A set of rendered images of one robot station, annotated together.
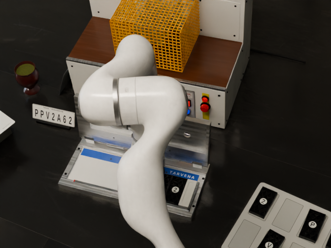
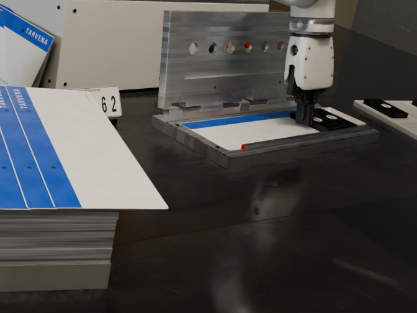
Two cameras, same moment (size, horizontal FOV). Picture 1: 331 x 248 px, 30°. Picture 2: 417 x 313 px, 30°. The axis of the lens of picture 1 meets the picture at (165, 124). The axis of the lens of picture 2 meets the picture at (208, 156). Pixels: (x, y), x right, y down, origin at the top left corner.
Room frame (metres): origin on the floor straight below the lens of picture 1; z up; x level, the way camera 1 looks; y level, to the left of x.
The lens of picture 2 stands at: (0.77, 1.51, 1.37)
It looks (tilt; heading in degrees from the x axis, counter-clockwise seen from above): 21 degrees down; 290
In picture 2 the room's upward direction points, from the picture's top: 12 degrees clockwise
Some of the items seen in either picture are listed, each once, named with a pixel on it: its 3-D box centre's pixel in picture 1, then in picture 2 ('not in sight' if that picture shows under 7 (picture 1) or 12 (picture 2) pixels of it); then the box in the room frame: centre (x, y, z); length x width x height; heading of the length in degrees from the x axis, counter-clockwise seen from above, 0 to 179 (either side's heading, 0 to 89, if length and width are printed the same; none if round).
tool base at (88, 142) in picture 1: (134, 174); (272, 125); (1.14, 0.11, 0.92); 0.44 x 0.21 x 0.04; 67
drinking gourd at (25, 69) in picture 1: (28, 78); not in sight; (1.58, 0.47, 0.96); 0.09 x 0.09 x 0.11
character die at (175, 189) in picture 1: (175, 190); (331, 120); (1.06, -0.01, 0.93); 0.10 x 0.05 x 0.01; 157
